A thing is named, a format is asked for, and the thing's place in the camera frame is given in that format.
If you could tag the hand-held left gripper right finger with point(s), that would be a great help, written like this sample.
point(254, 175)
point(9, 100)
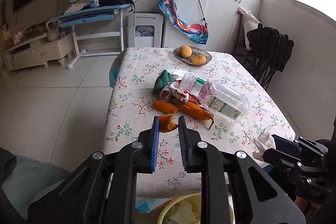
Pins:
point(183, 146)

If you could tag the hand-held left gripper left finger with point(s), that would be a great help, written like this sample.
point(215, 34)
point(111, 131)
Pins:
point(155, 146)

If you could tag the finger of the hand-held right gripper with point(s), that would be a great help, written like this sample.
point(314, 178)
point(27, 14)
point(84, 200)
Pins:
point(284, 145)
point(275, 159)

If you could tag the torn orange peel piece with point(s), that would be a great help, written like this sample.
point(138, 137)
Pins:
point(166, 124)

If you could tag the long orange peel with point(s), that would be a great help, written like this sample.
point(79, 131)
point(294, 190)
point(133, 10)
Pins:
point(194, 109)

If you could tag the red white wrapper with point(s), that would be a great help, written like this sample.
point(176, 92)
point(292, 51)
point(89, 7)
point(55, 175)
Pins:
point(170, 91)

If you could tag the clear plastic bottle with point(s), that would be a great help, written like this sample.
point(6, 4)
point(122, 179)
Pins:
point(225, 100)

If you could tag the green glove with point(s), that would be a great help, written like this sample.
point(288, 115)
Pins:
point(162, 81)

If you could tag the yellow plastic basin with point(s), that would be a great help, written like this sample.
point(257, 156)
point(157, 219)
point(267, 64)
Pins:
point(164, 213)

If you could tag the floral tablecloth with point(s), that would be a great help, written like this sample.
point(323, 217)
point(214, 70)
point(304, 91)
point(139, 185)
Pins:
point(183, 77)

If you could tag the long yellow mango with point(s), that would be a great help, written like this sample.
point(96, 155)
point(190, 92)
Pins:
point(197, 59)

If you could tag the black folded chairs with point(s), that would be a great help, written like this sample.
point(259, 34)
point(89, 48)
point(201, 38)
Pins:
point(273, 50)

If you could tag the woven fruit bowl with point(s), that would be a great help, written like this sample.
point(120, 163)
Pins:
point(203, 53)

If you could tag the round yellow mango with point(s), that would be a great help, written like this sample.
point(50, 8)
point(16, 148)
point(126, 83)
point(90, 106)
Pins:
point(187, 51)

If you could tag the wooden chair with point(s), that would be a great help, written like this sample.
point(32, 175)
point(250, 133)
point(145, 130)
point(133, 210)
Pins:
point(237, 48)

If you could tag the white air purifier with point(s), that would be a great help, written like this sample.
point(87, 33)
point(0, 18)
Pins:
point(144, 22)

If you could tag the white cloth bag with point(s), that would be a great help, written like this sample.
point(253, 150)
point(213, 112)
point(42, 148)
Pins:
point(249, 24)

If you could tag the pale teal seat cushion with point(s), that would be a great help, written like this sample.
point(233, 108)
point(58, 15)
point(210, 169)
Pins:
point(31, 176)

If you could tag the white cabinet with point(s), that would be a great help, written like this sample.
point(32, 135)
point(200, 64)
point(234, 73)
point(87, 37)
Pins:
point(223, 8)

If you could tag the blue white study desk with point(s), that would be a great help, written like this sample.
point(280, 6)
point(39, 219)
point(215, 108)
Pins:
point(89, 15)

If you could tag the cream television stand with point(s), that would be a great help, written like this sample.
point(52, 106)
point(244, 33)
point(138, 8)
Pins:
point(34, 52)

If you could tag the blue pencil sharpener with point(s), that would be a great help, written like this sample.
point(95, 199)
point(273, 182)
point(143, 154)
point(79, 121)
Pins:
point(94, 2)

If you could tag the white paper sheet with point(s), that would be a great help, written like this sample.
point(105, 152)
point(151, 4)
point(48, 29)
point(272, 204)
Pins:
point(76, 8)

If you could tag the pink soft toy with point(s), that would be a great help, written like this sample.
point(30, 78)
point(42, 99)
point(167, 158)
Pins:
point(18, 36)

